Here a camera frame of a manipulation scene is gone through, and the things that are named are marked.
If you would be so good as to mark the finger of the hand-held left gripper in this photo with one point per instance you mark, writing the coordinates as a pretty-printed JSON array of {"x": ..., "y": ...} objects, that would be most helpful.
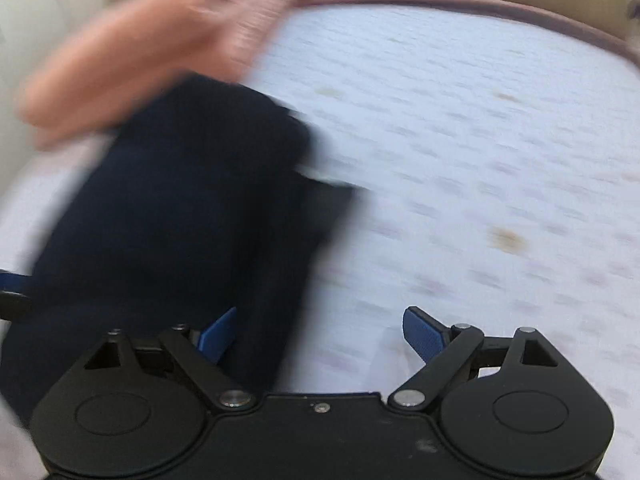
[{"x": 11, "y": 282}]

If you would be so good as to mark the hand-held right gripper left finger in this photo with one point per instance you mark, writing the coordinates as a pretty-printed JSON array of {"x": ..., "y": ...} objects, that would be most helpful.
[{"x": 220, "y": 336}]

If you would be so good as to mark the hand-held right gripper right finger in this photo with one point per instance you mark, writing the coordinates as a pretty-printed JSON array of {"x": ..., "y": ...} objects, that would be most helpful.
[{"x": 422, "y": 332}]

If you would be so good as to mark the navy striped zip jacket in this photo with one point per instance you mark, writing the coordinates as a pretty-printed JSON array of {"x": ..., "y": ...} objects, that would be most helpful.
[{"x": 175, "y": 220}]

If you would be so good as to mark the folded pink blanket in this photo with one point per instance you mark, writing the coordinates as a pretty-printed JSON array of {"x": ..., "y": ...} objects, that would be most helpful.
[{"x": 140, "y": 45}]

